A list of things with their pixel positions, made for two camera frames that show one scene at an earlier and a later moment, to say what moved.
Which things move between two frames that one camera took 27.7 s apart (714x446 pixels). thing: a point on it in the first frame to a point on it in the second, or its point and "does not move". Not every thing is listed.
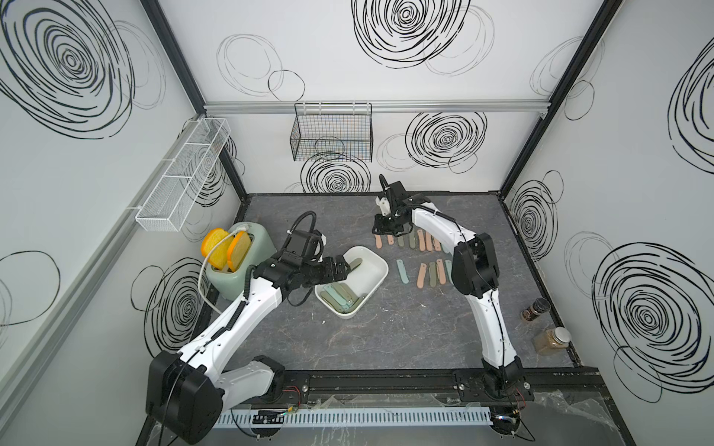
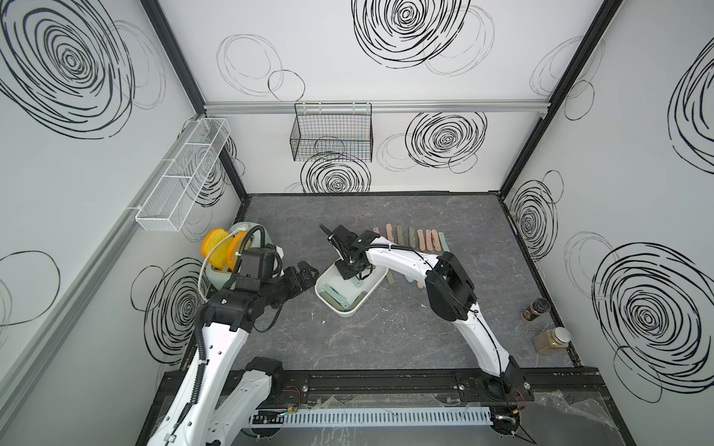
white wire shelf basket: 169,202 does not move
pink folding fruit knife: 421,240 does not move
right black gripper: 378,228 to 345,274
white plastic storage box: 346,298 does not move
